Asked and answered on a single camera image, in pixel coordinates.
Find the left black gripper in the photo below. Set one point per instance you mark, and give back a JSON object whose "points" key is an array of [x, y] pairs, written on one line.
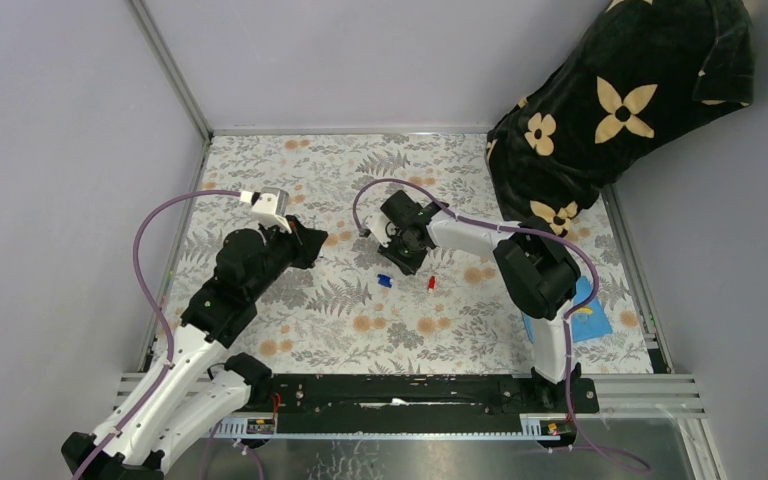
{"points": [[307, 243]]}

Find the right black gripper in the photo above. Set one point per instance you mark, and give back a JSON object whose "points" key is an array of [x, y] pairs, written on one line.
{"points": [[409, 267]]}

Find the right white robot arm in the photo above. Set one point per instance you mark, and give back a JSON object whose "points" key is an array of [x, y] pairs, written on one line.
{"points": [[539, 273]]}

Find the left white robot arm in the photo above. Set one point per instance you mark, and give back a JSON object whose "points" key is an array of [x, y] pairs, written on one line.
{"points": [[198, 383]]}

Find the blue pen cap left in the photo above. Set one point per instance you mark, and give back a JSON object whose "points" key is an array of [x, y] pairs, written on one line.
{"points": [[384, 280]]}

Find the floral patterned table mat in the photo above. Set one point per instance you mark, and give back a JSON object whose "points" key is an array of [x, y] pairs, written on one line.
{"points": [[335, 317]]}

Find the blue folded cloth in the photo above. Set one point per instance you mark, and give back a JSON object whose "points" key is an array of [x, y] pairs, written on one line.
{"points": [[590, 321]]}

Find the black floral blanket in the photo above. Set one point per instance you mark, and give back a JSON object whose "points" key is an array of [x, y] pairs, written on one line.
{"points": [[644, 74]]}

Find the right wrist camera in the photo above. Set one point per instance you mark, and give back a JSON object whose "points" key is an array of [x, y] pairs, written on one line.
{"points": [[375, 226]]}

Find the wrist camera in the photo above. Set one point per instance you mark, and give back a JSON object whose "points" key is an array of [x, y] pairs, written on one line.
{"points": [[375, 226], [268, 207]]}

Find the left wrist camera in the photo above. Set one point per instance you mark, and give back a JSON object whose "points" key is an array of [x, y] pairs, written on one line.
{"points": [[268, 207]]}

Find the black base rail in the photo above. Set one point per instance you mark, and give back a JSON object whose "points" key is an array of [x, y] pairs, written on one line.
{"points": [[416, 404]]}

